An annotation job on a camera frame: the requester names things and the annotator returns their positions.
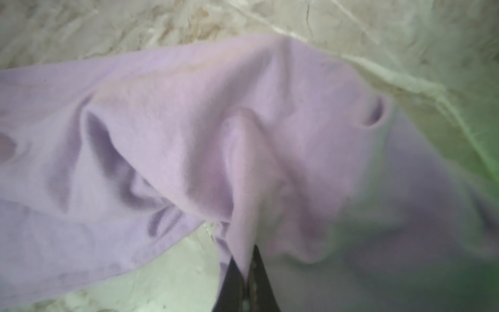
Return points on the lilac t-shirt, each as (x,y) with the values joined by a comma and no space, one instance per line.
(107,163)

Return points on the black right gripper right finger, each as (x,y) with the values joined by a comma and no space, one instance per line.
(259,295)

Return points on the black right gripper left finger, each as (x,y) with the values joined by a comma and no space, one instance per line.
(232,295)

